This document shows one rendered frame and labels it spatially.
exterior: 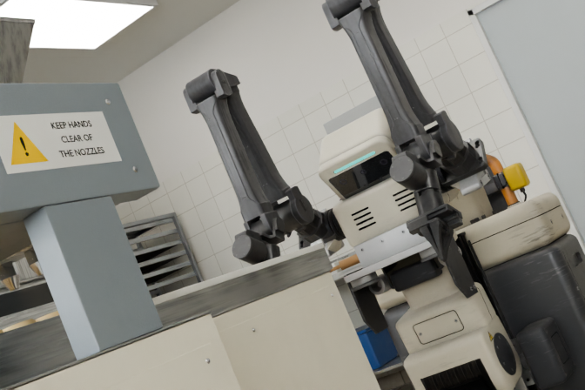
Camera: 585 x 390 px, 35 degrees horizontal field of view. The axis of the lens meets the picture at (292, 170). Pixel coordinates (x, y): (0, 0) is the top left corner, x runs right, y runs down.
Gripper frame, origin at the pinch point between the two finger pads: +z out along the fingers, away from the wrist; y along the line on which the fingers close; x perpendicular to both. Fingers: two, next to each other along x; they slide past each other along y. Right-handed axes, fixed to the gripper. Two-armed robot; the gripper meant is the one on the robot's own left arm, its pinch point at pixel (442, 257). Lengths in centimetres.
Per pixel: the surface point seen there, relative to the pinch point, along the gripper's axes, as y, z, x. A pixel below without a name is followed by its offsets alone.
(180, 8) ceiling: -250, -365, 215
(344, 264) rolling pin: -206, -173, 298
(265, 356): -21.3, 21.4, -34.5
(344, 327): -21.4, 9.5, -7.5
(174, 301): -22, 16, -56
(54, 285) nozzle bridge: -5, 31, -94
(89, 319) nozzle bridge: -2, 35, -92
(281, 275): -22.3, 2.6, -25.2
